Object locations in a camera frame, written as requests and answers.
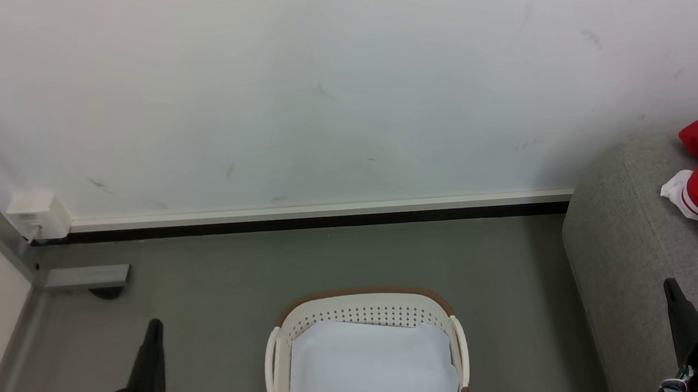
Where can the cream perforated laundry basket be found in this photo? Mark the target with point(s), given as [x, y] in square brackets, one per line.
[364, 310]

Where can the black round floor foot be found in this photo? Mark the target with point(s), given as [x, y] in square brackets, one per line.
[107, 293]

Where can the grey fabric sofa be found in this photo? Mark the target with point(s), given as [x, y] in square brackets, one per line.
[627, 249]

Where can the pale white cloth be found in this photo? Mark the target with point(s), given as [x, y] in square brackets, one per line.
[369, 375]

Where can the white baseboard with dark strip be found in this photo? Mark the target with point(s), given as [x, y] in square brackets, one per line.
[325, 215]

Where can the grey metal foot bracket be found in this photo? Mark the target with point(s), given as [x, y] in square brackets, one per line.
[86, 277]

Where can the white wall socket box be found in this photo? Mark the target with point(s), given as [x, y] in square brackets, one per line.
[42, 214]

